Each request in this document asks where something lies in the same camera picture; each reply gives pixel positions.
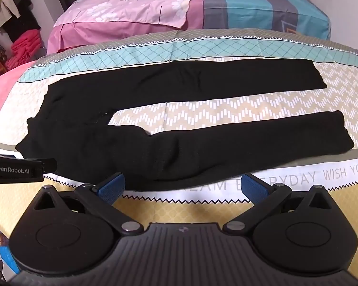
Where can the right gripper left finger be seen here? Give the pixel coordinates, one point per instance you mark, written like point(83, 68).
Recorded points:
point(98, 200)

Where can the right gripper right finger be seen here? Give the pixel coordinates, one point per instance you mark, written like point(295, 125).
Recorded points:
point(267, 200)

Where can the black pants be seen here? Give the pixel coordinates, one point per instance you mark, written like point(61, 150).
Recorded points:
point(73, 124)

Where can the patterned patchwork bed sheet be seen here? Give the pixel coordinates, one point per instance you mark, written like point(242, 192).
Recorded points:
point(337, 64)

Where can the pink fleece blanket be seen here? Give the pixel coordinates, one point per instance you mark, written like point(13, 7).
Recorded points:
point(8, 80)

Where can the red folded clothes stack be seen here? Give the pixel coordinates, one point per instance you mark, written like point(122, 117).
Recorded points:
point(24, 48)

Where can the hanging clothes on rack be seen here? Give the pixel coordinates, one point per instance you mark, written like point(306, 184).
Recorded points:
point(16, 18)

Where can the pink floral quilt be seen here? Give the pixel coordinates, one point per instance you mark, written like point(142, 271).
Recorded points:
point(88, 22)

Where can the blue grey striped bedding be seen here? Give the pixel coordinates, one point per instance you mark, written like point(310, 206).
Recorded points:
point(289, 16)

